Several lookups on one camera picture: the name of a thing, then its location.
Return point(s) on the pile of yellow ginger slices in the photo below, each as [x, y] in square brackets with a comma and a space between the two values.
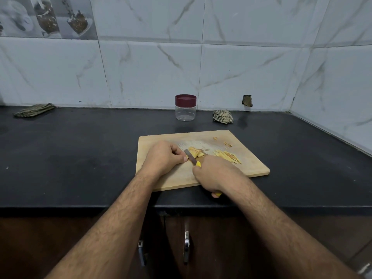
[197, 152]

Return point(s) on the decorative picture tiles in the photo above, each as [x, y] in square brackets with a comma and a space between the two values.
[46, 17]

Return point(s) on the pile of ginger strips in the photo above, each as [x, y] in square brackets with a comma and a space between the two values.
[228, 157]

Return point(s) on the person's right hand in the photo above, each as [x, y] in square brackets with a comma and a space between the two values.
[216, 174]

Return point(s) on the person's left hand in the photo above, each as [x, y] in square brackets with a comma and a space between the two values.
[161, 161]

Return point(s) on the black countertop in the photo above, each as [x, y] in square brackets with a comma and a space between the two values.
[58, 162]

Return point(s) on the wooden cutting board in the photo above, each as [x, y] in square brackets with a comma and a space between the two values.
[256, 165]

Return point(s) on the clear jar maroon lid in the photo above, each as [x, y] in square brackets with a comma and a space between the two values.
[185, 114]

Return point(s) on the crumpled patterned cloth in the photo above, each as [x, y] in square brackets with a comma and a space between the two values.
[222, 116]

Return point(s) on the person's right forearm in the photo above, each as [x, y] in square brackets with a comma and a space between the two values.
[290, 232]

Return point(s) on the small ginger peel scraps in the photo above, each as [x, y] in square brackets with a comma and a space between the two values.
[222, 141]

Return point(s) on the person's left forearm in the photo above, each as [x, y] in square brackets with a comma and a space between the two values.
[102, 235]

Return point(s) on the folded green cloth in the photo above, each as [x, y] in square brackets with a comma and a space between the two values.
[35, 110]

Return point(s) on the brown wooden cabinet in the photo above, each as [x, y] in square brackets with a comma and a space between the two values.
[58, 247]

